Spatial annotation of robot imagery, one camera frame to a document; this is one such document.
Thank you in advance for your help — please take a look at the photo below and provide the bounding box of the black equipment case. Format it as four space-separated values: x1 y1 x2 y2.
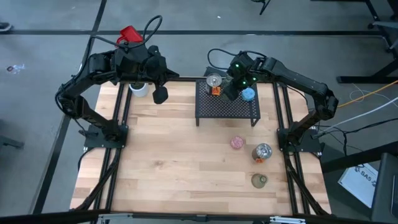
369 152 398 223

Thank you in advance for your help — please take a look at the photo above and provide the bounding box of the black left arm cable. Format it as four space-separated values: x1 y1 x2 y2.
88 14 164 47

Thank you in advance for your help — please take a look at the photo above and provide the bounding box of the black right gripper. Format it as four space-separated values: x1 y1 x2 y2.
223 54 259 102

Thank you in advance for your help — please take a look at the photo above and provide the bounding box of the glass jar candle orange tag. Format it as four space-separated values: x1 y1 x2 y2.
251 142 274 164
205 73 223 96

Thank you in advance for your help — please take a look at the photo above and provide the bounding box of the black desk frame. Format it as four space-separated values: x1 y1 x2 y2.
336 0 398 84

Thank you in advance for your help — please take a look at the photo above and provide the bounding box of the pink patterned candle tin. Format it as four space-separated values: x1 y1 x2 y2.
229 136 245 150

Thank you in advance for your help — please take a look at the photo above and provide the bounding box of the yellow floor cable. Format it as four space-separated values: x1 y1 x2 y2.
337 79 398 109

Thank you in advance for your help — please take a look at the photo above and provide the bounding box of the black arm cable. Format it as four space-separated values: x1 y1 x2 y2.
88 14 164 47
207 48 268 71

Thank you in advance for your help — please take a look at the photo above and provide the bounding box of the black mesh riser shelf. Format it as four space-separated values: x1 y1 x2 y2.
194 65 261 128

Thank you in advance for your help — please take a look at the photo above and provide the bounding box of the white floor cable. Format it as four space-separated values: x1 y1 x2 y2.
323 96 398 133

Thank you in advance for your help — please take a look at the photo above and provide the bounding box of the snake plant in white pot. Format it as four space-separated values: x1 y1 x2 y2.
129 82 150 98

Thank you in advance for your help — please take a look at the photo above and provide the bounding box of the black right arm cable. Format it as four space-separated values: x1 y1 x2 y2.
207 48 268 71

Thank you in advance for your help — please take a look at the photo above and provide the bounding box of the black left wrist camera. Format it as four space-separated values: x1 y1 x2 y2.
161 68 180 79

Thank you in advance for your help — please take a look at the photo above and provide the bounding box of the blue patterned candle tin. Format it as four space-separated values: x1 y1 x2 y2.
241 87 256 103

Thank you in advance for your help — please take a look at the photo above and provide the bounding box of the office chair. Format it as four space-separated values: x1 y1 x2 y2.
368 20 398 52

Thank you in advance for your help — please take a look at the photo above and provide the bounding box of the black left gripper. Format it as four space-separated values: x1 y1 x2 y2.
141 45 169 105

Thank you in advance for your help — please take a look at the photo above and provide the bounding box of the red plastic object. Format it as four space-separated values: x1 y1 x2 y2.
116 26 144 44

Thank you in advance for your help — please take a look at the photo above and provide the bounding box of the white printed paper sheet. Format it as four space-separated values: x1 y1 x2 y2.
337 162 379 208

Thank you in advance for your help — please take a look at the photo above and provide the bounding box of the black aluminium table frame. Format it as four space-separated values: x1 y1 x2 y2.
70 74 332 224

